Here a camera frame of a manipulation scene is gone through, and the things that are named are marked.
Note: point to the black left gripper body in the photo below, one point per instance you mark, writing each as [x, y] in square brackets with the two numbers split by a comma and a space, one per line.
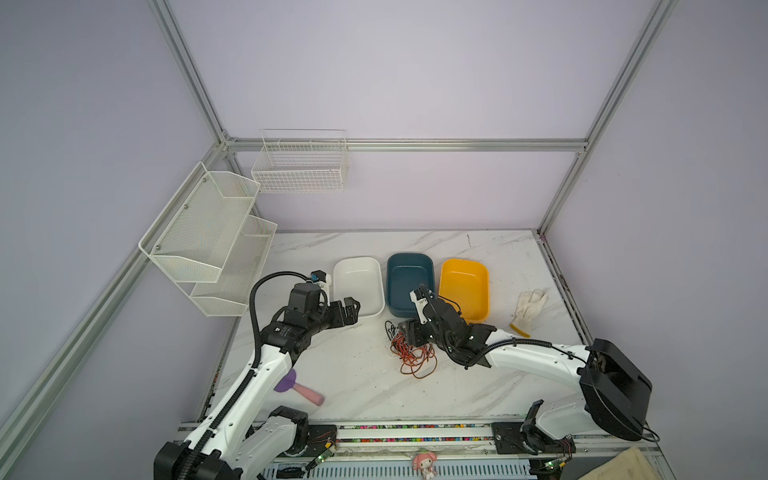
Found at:
[335, 318]

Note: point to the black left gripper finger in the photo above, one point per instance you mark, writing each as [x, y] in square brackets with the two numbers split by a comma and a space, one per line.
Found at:
[352, 312]
[353, 302]

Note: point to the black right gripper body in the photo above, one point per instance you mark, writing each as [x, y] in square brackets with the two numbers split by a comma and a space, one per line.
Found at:
[423, 333]

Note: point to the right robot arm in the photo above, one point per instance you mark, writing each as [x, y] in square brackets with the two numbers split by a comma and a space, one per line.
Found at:
[608, 391]

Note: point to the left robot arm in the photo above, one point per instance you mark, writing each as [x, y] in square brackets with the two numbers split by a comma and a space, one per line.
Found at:
[226, 444]

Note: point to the white plastic bin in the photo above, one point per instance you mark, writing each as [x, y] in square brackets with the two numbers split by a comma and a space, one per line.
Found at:
[360, 278]

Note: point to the yellow plastic bin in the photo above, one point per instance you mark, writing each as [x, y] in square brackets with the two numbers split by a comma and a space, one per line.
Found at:
[466, 283]

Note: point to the dark teal plastic bin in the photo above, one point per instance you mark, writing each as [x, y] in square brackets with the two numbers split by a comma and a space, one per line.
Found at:
[406, 271]

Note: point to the purple pink spatula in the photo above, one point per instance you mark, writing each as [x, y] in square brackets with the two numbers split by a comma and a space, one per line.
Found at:
[289, 382]

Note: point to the white work glove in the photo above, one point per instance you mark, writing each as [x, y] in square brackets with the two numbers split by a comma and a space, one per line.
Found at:
[528, 308]

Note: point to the white mesh lower shelf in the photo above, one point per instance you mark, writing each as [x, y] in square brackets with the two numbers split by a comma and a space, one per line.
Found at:
[229, 296]

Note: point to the white mesh shelf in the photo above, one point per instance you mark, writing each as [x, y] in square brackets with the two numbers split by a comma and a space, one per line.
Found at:
[229, 296]
[193, 237]

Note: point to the pink doll figure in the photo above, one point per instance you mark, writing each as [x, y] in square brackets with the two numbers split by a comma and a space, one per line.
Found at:
[424, 464]

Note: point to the white mesh upper shelf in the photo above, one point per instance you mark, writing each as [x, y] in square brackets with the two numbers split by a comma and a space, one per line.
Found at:
[193, 237]

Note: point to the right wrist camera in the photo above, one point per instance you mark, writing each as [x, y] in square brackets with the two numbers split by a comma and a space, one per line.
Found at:
[421, 298]

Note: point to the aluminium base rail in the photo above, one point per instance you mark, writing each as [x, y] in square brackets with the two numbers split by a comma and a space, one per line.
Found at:
[479, 449]

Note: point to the white wire wall basket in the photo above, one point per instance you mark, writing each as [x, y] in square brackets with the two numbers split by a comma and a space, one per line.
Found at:
[301, 161]

